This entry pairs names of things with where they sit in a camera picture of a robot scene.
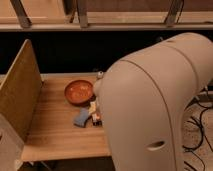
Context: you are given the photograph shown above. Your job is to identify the left wooden side panel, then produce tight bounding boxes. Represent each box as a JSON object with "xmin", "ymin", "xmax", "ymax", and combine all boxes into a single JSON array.
[{"xmin": 0, "ymin": 39, "xmax": 42, "ymax": 140}]

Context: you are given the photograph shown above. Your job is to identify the blue sponge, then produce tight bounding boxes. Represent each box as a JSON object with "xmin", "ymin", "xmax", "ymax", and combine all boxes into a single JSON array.
[{"xmin": 73, "ymin": 108, "xmax": 91, "ymax": 127}]

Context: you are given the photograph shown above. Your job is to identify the wooden shelf with metal brackets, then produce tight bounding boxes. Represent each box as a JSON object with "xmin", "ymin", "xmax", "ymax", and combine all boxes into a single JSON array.
[{"xmin": 0, "ymin": 0, "xmax": 213, "ymax": 31}]

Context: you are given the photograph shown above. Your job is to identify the orange wooden bowl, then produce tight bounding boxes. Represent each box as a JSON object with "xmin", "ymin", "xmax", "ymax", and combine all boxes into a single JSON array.
[{"xmin": 64, "ymin": 80, "xmax": 94, "ymax": 105}]

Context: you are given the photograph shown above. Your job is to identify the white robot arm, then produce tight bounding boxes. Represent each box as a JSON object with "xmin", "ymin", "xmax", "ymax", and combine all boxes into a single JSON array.
[{"xmin": 94, "ymin": 33, "xmax": 213, "ymax": 171}]

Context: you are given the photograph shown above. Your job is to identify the black cables on floor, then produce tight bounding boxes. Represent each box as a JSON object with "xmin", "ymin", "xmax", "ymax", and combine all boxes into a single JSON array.
[{"xmin": 182, "ymin": 87, "xmax": 213, "ymax": 171}]

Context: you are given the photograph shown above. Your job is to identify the small clear glass bottle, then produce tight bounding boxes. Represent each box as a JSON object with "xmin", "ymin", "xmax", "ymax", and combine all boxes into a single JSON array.
[{"xmin": 97, "ymin": 71, "xmax": 104, "ymax": 79}]

